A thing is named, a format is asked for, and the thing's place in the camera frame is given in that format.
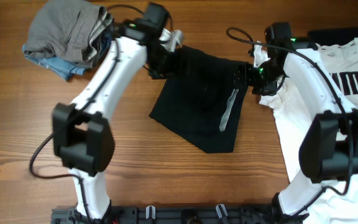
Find black shorts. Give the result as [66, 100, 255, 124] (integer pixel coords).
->
[149, 45, 247, 154]

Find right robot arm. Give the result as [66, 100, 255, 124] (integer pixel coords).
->
[246, 22, 358, 223]

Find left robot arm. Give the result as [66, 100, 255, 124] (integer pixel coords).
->
[51, 2, 183, 223]

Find white Puma t-shirt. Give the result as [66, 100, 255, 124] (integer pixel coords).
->
[254, 37, 358, 223]

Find black garment at back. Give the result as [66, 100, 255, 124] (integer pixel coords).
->
[308, 27, 358, 45]

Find grey folded garment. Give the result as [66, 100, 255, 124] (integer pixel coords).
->
[24, 0, 113, 68]

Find blue folded garment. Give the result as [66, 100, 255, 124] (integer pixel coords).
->
[22, 45, 87, 82]

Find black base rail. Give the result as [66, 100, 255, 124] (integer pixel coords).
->
[50, 203, 310, 224]

